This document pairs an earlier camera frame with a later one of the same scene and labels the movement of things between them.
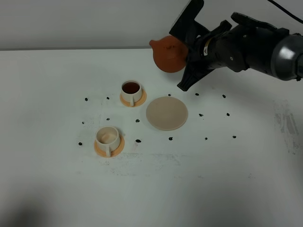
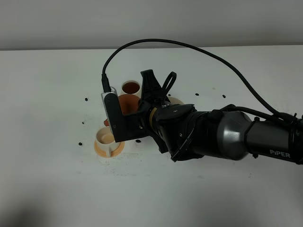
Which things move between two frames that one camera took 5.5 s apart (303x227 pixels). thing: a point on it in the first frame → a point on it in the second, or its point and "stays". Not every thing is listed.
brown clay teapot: (169, 54) → (129, 103)
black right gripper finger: (191, 74) → (162, 144)
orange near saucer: (113, 152) stays
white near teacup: (107, 139) stays
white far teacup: (131, 91) stays
